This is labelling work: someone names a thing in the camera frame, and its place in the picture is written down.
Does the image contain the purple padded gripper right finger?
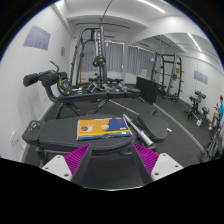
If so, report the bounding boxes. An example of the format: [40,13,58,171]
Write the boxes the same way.
[133,143,182,181]

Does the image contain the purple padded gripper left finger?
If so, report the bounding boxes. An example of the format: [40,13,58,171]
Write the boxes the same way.
[42,144,91,181]

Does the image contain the folded yellow blue cartoon towel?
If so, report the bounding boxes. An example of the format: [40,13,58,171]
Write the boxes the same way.
[77,117,132,141]

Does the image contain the black padded weight bench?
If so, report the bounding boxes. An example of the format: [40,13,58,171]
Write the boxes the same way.
[21,112,170,158]

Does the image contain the silver barbell bar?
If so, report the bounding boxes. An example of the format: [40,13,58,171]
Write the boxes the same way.
[122,114,153,147]

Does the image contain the black flat panel stand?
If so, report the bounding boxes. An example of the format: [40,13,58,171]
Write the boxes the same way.
[136,77,158,104]

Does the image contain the person in blue shirt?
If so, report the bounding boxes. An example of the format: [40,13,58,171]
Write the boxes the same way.
[209,96,224,130]

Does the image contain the black leg curl bench machine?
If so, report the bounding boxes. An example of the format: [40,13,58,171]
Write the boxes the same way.
[23,65,141,119]

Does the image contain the mirrored black squat rack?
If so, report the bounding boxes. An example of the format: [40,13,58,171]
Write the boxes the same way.
[151,53,183,102]

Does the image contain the grey window curtains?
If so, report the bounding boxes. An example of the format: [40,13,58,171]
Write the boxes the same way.
[81,40,156,77]

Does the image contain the purple wall poster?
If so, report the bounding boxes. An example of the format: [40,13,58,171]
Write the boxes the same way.
[23,26,51,50]

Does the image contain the tall black cable machine rack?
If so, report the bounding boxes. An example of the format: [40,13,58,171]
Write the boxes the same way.
[69,25,107,84]

